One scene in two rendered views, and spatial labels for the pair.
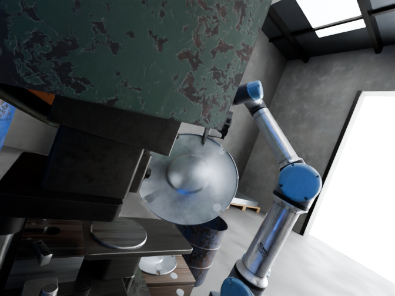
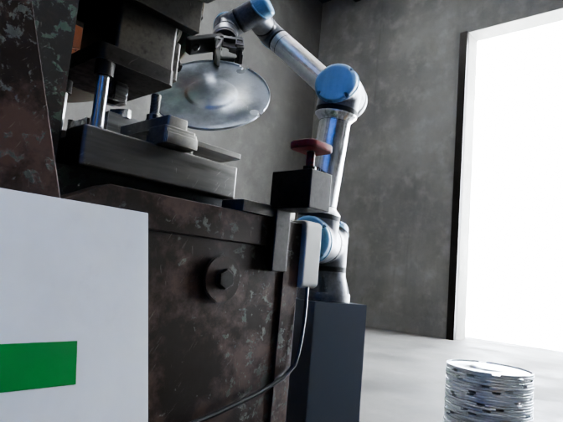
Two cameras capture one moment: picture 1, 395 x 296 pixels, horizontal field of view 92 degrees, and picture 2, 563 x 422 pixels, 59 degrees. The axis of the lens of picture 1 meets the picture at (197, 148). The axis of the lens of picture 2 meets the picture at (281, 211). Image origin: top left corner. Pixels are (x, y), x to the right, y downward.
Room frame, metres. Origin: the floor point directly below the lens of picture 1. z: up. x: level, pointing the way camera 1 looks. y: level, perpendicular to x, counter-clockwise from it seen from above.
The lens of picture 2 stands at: (-0.66, 0.04, 0.52)
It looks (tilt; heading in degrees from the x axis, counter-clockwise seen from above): 7 degrees up; 349
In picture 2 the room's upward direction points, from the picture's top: 5 degrees clockwise
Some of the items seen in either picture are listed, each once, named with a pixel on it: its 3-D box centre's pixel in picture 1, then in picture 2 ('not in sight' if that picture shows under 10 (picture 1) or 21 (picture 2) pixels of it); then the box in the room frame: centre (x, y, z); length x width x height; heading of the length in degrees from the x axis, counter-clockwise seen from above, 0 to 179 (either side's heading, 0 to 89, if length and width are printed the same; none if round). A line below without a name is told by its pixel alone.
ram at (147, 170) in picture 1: (122, 110); (142, 8); (0.37, 0.16, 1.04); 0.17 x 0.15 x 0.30; 126
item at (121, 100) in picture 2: not in sight; (116, 95); (0.36, 0.19, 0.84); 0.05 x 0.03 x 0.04; 36
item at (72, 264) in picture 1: (51, 241); (109, 134); (0.35, 0.19, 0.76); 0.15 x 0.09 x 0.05; 36
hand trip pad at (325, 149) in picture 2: not in sight; (310, 162); (0.22, -0.18, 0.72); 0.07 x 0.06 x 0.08; 126
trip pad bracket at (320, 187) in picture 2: not in sight; (297, 219); (0.23, -0.17, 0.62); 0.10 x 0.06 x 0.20; 36
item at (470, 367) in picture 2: not in sight; (488, 367); (0.99, -1.10, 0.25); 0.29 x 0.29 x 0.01
